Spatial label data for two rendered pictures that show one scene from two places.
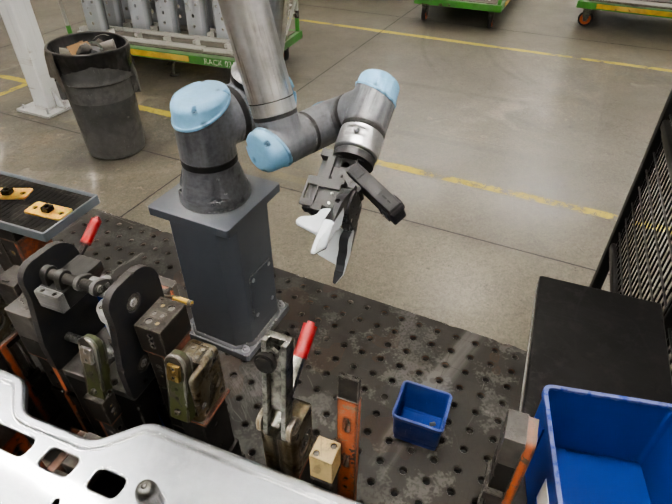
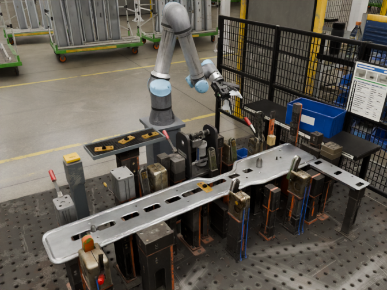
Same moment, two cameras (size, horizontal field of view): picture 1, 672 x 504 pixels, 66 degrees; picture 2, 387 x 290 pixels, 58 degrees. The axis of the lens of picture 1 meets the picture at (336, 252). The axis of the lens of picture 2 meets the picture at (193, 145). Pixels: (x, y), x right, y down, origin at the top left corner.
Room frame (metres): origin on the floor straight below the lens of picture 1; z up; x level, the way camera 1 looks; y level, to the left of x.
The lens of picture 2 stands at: (-0.27, 1.71, 1.93)
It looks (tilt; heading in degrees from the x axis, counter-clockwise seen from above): 28 degrees down; 305
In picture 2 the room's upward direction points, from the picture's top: straight up
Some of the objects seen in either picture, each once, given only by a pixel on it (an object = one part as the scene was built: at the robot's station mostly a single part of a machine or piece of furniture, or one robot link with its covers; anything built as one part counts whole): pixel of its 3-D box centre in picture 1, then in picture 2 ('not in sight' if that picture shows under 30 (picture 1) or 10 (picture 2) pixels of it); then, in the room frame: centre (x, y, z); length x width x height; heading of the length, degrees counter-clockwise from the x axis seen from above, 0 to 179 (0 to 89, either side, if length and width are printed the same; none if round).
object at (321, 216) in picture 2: not in sight; (321, 192); (0.05, 0.06, 0.84); 0.11 x 0.06 x 0.29; 158
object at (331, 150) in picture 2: not in sight; (326, 174); (0.07, -0.07, 0.88); 0.08 x 0.08 x 0.36; 68
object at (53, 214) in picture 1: (47, 208); (150, 134); (0.80, 0.54, 1.17); 0.08 x 0.04 x 0.01; 71
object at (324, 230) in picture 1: (314, 226); (234, 94); (0.61, 0.03, 1.26); 0.09 x 0.06 x 0.03; 158
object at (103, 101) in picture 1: (102, 98); not in sight; (3.29, 1.54, 0.36); 0.54 x 0.50 x 0.73; 154
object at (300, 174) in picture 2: not in sight; (295, 202); (0.12, 0.26, 0.87); 0.12 x 0.09 x 0.35; 158
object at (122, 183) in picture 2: not in sight; (125, 209); (0.74, 0.81, 0.90); 0.13 x 0.10 x 0.41; 158
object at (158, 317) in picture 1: (184, 393); (215, 169); (0.58, 0.28, 0.91); 0.07 x 0.05 x 0.42; 158
